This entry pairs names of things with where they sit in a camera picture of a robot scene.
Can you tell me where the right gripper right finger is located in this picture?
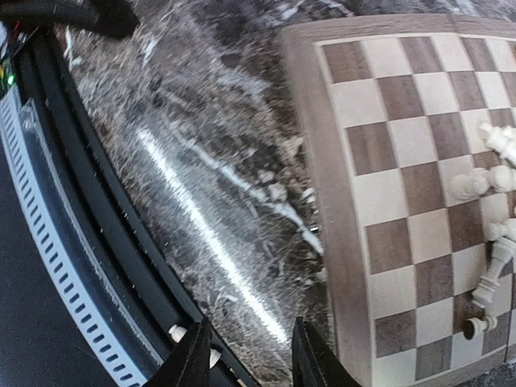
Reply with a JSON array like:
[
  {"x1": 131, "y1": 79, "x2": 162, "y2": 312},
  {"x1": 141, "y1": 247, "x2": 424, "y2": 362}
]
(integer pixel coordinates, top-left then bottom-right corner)
[{"x1": 291, "y1": 317, "x2": 360, "y2": 387}]

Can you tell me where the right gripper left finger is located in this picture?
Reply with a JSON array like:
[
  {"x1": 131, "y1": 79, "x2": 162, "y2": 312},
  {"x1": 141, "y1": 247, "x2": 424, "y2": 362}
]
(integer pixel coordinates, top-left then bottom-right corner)
[{"x1": 148, "y1": 318, "x2": 211, "y2": 387}]

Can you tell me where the wooden chessboard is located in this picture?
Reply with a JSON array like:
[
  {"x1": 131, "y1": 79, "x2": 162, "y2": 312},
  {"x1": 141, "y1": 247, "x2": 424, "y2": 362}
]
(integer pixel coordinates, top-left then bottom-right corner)
[{"x1": 281, "y1": 15, "x2": 515, "y2": 386}]

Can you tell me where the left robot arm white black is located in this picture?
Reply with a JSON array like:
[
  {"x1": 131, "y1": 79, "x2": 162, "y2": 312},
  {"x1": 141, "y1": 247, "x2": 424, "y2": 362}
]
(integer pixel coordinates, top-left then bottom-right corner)
[{"x1": 1, "y1": 1, "x2": 139, "y2": 40}]

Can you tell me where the white pawn lying bottom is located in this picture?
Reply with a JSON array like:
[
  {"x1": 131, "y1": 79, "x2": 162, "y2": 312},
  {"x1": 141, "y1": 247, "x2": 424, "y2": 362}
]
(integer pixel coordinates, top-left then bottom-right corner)
[{"x1": 463, "y1": 314, "x2": 497, "y2": 340}]

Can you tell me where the black front rail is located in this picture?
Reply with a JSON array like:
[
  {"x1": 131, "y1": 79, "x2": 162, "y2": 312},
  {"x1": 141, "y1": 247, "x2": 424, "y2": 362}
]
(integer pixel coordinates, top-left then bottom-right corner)
[{"x1": 7, "y1": 28, "x2": 256, "y2": 386}]

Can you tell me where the white slotted cable duct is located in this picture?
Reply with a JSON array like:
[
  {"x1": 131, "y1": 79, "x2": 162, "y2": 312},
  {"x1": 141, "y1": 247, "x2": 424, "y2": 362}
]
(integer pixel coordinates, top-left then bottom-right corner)
[{"x1": 1, "y1": 87, "x2": 150, "y2": 386}]

